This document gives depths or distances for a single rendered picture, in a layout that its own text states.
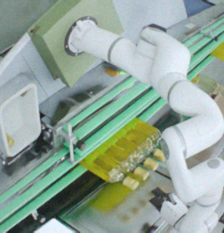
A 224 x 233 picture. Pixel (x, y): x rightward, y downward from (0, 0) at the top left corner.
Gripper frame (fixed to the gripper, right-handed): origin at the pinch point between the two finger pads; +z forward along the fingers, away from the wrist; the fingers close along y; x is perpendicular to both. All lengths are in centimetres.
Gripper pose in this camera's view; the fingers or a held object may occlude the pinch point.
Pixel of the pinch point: (156, 196)
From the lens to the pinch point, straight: 127.1
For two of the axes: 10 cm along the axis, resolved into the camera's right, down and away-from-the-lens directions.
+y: 0.2, -7.6, -6.5
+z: -5.8, -5.4, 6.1
